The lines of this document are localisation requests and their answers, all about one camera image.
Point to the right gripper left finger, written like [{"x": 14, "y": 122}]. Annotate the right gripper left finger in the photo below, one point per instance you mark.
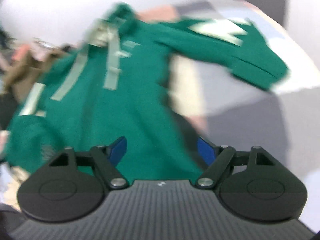
[{"x": 105, "y": 161}]

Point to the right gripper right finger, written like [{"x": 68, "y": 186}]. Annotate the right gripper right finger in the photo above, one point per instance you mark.
[{"x": 217, "y": 158}]

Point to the green hoodie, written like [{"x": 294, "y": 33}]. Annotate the green hoodie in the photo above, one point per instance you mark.
[{"x": 115, "y": 85}]

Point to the patchwork bed quilt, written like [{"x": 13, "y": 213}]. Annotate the patchwork bed quilt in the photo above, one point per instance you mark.
[{"x": 238, "y": 113}]

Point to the brown garment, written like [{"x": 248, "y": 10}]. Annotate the brown garment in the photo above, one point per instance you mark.
[{"x": 27, "y": 70}]

